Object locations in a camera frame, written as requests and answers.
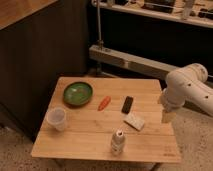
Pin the metal shelf rack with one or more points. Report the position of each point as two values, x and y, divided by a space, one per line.
149 46

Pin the green plate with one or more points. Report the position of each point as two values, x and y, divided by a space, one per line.
78 93

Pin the small white bottle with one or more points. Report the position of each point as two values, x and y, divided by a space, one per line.
117 142

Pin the orange carrot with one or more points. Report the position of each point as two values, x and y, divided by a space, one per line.
104 103

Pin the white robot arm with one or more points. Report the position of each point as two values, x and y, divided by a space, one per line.
186 84

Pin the clear plastic cup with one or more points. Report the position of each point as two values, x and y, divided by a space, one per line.
56 117

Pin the cream gripper end piece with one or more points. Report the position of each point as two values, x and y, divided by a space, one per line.
167 117

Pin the black rectangular remote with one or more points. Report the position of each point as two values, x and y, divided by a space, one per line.
127 105

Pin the dark wooden cabinet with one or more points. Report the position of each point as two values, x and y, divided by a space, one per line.
34 53

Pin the white flat box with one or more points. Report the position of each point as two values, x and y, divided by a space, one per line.
134 121

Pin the wooden table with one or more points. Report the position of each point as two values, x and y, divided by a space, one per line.
89 131

